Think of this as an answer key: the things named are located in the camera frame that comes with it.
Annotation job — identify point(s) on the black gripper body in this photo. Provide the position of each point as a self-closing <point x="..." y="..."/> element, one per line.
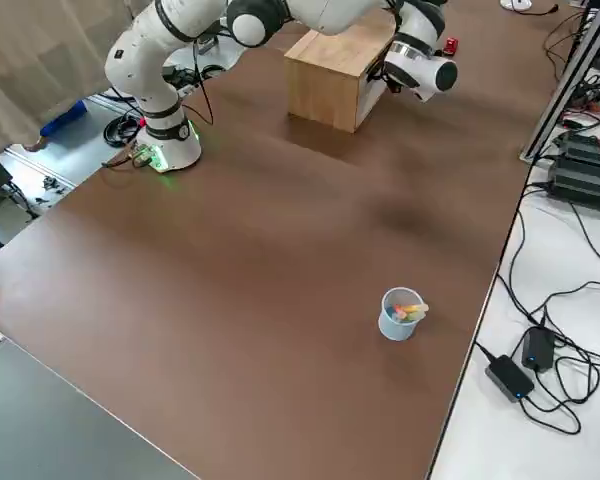
<point x="392" y="82"/>

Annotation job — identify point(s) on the red toy car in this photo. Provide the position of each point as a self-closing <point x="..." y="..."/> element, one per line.
<point x="451" y="47"/>

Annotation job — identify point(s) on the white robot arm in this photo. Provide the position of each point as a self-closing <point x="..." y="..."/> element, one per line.
<point x="140" y="60"/>

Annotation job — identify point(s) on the light wooden cabinet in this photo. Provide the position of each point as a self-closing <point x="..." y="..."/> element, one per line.
<point x="320" y="90"/>

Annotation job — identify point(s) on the white desk lamp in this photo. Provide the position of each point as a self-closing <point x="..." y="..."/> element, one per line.
<point x="516" y="4"/>

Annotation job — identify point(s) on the power strip with plugs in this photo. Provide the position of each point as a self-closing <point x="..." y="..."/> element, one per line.
<point x="587" y="97"/>

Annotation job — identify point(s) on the white power strip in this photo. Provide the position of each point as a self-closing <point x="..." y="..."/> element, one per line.
<point x="187" y="90"/>

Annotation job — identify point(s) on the dark green power supply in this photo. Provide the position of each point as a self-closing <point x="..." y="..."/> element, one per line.
<point x="580" y="187"/>
<point x="587" y="147"/>

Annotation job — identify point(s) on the orange marker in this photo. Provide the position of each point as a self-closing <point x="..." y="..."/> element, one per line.
<point x="400" y="309"/>

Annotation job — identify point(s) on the yellow marker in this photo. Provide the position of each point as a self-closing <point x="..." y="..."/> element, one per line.
<point x="420" y="309"/>

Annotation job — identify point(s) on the blue marker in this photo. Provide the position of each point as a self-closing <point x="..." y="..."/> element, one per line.
<point x="391" y="314"/>

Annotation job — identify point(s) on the green marker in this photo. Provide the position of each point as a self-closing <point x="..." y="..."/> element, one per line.
<point x="410" y="317"/>

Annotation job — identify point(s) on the light blue pen cup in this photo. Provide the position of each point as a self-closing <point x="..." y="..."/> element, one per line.
<point x="395" y="330"/>

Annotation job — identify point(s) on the green circuit board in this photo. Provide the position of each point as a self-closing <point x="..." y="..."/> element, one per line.
<point x="141" y="156"/>

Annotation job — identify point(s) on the black power adapter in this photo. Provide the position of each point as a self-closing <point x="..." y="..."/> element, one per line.
<point x="537" y="345"/>
<point x="510" y="377"/>

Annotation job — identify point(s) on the blue cylindrical object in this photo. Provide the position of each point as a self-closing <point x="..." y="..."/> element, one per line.
<point x="65" y="117"/>

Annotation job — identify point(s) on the red orange tool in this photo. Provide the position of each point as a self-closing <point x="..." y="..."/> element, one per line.
<point x="36" y="145"/>

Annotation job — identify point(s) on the beige curtain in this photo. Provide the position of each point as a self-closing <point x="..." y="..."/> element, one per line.
<point x="30" y="60"/>

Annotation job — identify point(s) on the aluminium frame post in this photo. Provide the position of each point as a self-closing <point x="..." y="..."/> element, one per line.
<point x="560" y="95"/>

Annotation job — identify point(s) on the grey metal bracket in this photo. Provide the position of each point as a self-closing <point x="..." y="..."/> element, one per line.
<point x="207" y="46"/>

